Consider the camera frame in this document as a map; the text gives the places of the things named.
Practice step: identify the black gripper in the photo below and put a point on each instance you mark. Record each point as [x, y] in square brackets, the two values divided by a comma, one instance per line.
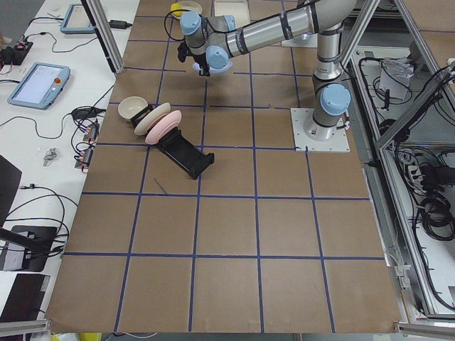
[200, 60]

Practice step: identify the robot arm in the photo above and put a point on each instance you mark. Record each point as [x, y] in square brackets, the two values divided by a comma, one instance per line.
[212, 41]

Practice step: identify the pink plate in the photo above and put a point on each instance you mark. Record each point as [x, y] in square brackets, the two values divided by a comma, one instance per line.
[165, 125]

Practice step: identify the cream plate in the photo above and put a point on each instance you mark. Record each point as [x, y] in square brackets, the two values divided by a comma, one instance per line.
[152, 118]

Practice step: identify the white oval bowl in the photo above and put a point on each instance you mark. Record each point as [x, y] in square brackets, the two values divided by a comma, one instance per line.
[191, 6]

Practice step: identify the yellow lemon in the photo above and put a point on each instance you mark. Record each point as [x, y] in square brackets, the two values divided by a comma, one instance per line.
[176, 10]

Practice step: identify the white rectangular tray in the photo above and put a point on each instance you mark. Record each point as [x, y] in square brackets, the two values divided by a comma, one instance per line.
[239, 9]

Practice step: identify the cream bowl in rack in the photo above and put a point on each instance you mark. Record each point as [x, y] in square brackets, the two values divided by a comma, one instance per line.
[131, 106]

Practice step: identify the black power brick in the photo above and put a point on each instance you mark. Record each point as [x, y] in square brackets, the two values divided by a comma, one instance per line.
[117, 24]

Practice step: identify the black dish rack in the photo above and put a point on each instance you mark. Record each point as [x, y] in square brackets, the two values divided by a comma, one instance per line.
[181, 151]

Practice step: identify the far teach pendant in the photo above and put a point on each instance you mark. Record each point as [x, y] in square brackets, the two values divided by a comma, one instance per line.
[76, 21]

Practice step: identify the teach pendant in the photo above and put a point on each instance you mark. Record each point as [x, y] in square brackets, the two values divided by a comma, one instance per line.
[76, 21]
[40, 86]

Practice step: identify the near teach pendant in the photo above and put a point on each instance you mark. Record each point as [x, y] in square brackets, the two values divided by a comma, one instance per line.
[40, 86]

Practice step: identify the grey metal clip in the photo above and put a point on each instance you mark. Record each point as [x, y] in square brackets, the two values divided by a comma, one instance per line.
[50, 155]

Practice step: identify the black monitor stand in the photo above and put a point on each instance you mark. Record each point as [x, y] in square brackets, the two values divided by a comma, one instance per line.
[26, 247]

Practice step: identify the aluminium frame post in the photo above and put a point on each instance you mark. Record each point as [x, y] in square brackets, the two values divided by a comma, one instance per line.
[100, 24]

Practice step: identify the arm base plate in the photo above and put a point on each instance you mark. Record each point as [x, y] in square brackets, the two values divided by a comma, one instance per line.
[310, 137]
[305, 40]

